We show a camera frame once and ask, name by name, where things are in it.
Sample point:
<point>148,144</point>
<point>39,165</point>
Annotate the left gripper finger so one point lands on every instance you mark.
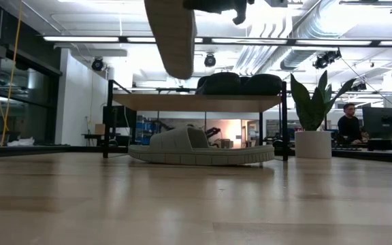
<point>241,13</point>
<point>209,5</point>

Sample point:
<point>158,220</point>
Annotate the grey rubber slide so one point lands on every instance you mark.
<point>174,41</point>
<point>189,149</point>

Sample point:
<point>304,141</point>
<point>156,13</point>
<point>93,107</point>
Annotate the black rubber slide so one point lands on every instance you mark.
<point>221,85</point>
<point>262,85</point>

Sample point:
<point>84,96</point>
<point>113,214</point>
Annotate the wooden shelf black metal frame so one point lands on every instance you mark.
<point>196,103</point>

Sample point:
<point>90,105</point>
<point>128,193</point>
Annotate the black ceiling spotlight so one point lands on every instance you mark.
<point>325,59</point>
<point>210,60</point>
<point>97,64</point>

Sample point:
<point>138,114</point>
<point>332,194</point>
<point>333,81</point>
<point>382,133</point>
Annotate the blue bin rack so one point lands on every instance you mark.
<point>146,131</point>

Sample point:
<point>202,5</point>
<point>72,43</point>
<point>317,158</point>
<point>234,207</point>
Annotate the snake plant in white pot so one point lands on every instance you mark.
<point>313,144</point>

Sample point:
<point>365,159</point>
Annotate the person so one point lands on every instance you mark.
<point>349,127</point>

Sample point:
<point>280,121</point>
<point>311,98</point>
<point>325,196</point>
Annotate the black computer monitor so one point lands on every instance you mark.
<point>383,122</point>

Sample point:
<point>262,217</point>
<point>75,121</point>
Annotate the black wall screen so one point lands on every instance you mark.
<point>121,117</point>

